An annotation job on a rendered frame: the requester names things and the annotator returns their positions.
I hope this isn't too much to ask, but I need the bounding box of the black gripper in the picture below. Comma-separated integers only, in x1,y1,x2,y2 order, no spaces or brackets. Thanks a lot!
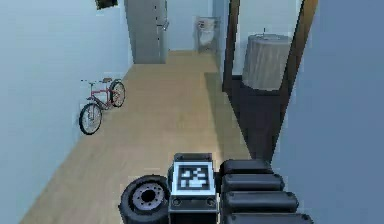
118,174,172,224

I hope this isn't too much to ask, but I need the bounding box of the white toilet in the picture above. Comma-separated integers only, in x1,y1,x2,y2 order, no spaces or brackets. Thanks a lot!
195,16,221,54

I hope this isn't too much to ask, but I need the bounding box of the brown wooden door frame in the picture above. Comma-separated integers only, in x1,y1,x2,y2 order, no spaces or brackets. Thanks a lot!
221,0,319,161

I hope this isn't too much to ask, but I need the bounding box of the dark framed wall picture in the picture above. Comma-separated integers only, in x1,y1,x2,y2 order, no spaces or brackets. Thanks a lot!
95,0,120,10

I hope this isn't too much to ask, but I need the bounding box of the red bicycle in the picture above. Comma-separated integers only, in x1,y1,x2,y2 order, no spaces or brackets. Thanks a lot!
78,77,127,136

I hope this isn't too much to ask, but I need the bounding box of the grey fridge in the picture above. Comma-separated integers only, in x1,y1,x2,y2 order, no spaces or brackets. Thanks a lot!
123,0,170,65

